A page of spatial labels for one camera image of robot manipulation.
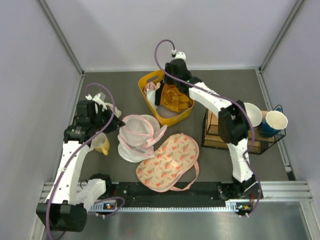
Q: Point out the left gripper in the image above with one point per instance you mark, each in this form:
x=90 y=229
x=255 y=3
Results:
x=115 y=124

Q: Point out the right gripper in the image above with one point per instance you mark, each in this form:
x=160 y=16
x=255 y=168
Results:
x=167 y=80

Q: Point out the white pink-trimmed mesh laundry bag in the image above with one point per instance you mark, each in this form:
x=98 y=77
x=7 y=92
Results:
x=141 y=130

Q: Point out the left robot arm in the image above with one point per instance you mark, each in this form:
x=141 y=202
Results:
x=66 y=207

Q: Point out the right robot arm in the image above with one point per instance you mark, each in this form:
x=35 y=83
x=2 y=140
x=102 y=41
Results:
x=233 y=122

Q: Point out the empty pink-trimmed mesh laundry bag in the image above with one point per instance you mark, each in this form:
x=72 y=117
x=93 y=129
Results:
x=134 y=154

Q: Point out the tulip print bra bag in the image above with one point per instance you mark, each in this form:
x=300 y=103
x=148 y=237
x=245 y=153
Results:
x=172 y=160

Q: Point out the white garment in basket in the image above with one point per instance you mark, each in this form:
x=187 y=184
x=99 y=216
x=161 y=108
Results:
x=151 y=97

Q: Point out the pink satin garment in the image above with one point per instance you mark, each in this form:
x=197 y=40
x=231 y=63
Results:
x=151 y=86

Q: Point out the grey garment in basket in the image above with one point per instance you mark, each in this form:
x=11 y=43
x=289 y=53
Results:
x=168 y=114

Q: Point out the yellow plastic basket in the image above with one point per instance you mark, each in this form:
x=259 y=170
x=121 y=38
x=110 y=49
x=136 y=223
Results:
x=157 y=76

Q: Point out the yellow mug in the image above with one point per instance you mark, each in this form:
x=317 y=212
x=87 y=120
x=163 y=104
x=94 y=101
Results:
x=101 y=144

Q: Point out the white ceramic bowl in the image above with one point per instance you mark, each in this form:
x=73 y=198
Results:
x=254 y=114

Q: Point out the blue paper cup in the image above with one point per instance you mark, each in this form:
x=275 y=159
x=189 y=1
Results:
x=273 y=123

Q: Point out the black wire wooden rack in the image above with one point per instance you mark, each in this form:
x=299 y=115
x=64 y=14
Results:
x=211 y=138

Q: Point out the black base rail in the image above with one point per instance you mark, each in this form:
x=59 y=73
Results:
x=200 y=194

